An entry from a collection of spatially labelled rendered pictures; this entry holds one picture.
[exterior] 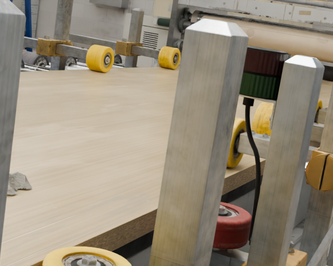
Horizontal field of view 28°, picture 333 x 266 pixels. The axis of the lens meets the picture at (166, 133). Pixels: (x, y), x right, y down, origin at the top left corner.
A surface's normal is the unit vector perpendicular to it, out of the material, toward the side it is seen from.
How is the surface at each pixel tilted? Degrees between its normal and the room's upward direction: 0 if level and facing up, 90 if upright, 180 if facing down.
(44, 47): 90
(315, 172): 90
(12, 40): 90
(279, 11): 90
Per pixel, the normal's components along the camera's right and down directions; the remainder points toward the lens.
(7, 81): 0.88, 0.22
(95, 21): -0.45, 0.11
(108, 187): 0.15, -0.97
